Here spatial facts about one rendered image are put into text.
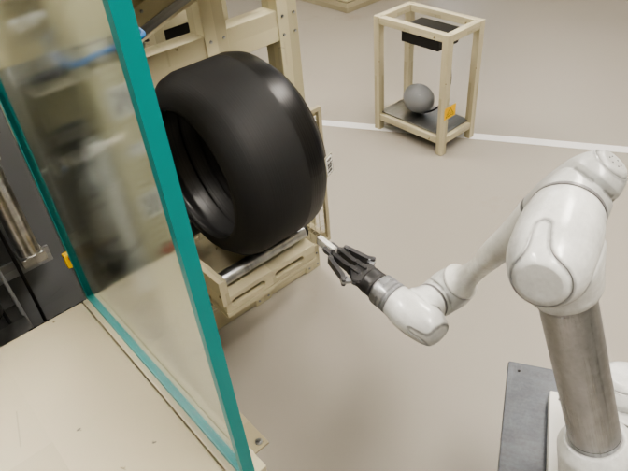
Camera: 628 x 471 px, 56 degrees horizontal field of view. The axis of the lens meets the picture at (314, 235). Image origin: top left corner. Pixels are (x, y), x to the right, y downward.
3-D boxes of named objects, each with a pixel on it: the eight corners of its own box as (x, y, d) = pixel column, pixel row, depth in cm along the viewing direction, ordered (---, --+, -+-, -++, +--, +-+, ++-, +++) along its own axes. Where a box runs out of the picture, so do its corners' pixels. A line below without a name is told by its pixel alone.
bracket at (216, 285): (223, 308, 174) (218, 284, 168) (156, 249, 199) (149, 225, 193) (233, 303, 176) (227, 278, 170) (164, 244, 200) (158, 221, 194)
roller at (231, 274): (213, 274, 175) (211, 279, 179) (221, 286, 174) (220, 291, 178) (302, 221, 192) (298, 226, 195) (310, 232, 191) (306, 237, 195)
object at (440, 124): (441, 156, 388) (449, 36, 338) (374, 127, 425) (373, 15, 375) (473, 135, 405) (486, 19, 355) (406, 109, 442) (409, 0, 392)
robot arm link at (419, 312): (377, 322, 155) (408, 303, 163) (421, 360, 146) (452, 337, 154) (386, 292, 148) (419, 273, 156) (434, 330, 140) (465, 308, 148)
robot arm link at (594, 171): (524, 179, 119) (506, 217, 110) (593, 121, 105) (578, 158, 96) (575, 221, 119) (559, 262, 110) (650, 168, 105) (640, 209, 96)
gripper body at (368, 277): (391, 269, 157) (365, 250, 162) (368, 286, 153) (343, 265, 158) (388, 288, 162) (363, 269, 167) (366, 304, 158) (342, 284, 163)
